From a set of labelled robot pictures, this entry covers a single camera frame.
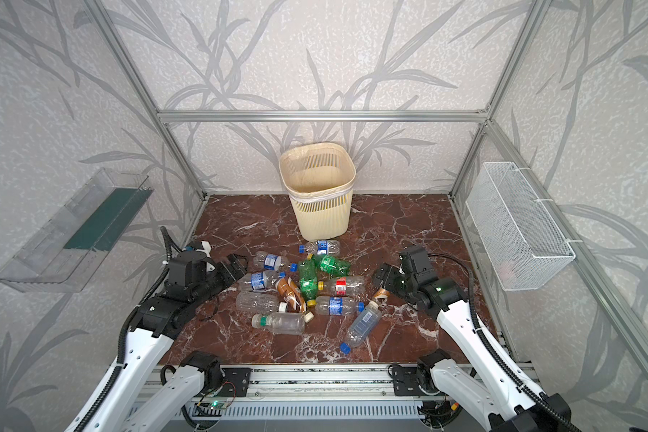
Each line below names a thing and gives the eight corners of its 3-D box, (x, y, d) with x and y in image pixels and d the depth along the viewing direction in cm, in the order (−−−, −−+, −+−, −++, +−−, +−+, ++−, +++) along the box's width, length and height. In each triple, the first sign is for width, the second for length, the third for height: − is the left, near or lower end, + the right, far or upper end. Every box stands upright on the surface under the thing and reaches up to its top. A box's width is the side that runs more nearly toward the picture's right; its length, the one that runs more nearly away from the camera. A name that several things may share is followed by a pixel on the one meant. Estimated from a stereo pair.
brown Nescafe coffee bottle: (291, 320, 84) (290, 316, 82) (275, 284, 92) (274, 281, 90) (309, 310, 86) (308, 306, 84) (292, 276, 94) (291, 272, 92)
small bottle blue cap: (299, 255, 101) (298, 250, 99) (301, 245, 104) (299, 240, 101) (340, 255, 101) (340, 250, 99) (340, 245, 104) (340, 240, 101)
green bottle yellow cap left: (296, 306, 87) (294, 303, 85) (300, 263, 97) (299, 259, 95) (316, 306, 87) (315, 303, 85) (319, 263, 97) (318, 259, 95)
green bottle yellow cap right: (306, 267, 99) (304, 259, 95) (311, 257, 102) (310, 249, 98) (345, 282, 96) (346, 274, 91) (350, 271, 98) (350, 263, 94)
